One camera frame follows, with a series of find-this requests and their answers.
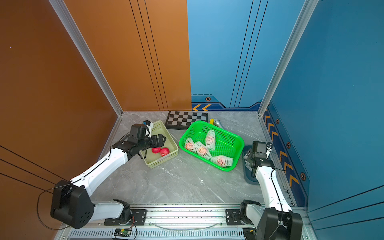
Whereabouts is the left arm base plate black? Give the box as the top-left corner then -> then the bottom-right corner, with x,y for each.
104,199 -> 147,226

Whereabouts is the bare red apple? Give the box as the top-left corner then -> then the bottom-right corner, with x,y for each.
160,148 -> 170,157
152,148 -> 161,154

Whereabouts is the small right circuit board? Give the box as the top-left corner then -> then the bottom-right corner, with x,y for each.
243,228 -> 264,240

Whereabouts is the bright green plastic basket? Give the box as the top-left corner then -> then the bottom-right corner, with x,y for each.
179,121 -> 245,172

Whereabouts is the pale green plastic basket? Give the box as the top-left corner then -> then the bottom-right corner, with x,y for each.
132,120 -> 180,169

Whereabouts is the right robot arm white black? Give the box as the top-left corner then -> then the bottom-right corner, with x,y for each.
240,141 -> 303,240

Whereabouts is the right aluminium corner post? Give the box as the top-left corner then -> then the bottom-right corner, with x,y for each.
258,0 -> 319,117

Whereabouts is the aluminium front rail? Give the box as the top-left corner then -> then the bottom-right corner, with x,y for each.
55,204 -> 256,240

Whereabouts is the left aluminium corner post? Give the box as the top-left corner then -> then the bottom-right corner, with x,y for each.
49,0 -> 123,117

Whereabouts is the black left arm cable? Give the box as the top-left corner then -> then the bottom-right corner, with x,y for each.
36,133 -> 133,232

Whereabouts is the dark teal plastic tray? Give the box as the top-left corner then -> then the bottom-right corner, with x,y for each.
242,145 -> 260,186

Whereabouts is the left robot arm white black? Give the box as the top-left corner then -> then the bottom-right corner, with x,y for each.
50,121 -> 167,229

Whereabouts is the green circuit board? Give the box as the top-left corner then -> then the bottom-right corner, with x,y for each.
113,229 -> 132,240

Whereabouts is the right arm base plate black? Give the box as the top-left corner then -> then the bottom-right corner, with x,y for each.
225,209 -> 249,226

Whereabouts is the black white checkerboard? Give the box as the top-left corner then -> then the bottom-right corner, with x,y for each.
165,111 -> 208,130

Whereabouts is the grey cylinder yellow tip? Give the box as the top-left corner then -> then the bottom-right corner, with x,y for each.
209,119 -> 224,129

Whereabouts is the aluminium corner post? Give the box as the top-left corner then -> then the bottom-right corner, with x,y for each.
258,0 -> 319,117
49,0 -> 123,117

